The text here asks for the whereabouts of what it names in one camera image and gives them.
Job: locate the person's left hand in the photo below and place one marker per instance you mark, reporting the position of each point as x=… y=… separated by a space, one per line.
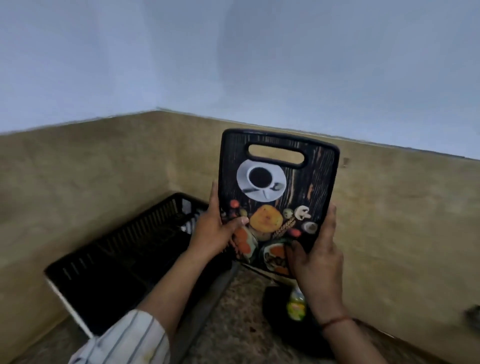
x=208 y=236

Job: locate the person's right hand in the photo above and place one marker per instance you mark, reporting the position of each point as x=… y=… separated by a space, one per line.
x=322 y=273

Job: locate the person's right thumb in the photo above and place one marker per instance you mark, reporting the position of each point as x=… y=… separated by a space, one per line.
x=296 y=250

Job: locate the person's left thumb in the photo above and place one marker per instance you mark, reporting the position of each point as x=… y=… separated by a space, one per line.
x=235 y=225

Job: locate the black printed cutting board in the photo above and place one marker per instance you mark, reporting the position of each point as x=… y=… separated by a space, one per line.
x=317 y=176

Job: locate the person's right forearm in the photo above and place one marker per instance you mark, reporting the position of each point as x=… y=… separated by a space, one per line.
x=352 y=343

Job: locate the person's left forearm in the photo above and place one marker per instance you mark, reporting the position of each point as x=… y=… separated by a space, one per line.
x=172 y=288

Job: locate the yellow green bottle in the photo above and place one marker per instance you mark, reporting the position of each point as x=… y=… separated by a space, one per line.
x=297 y=305

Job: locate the black round pan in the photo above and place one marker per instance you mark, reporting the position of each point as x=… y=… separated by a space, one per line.
x=277 y=322

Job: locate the black plastic slotted basket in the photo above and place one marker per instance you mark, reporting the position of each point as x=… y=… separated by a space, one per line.
x=123 y=258

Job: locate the white striped shirt sleeve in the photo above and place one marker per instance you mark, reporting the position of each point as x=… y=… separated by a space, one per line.
x=127 y=343

